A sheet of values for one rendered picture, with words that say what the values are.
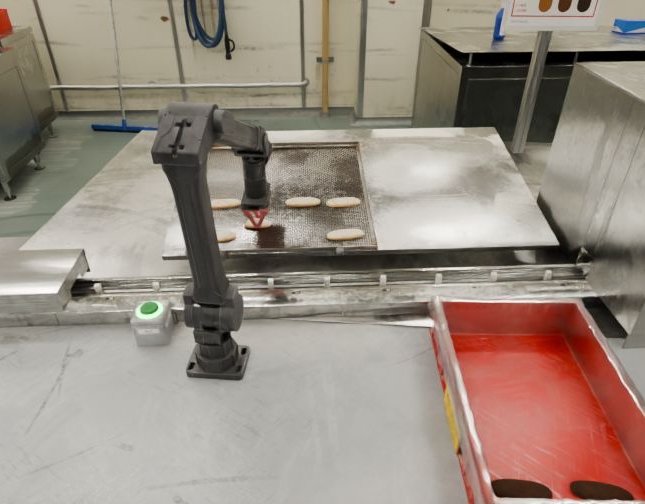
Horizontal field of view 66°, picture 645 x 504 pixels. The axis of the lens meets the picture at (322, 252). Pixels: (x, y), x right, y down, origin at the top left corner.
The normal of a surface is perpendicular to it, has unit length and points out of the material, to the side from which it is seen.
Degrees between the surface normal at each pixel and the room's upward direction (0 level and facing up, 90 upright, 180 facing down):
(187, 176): 94
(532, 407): 0
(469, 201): 10
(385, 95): 90
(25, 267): 0
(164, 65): 90
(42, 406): 0
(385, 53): 90
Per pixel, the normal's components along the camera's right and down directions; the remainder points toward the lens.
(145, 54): 0.05, 0.57
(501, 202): 0.01, -0.71
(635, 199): -1.00, 0.03
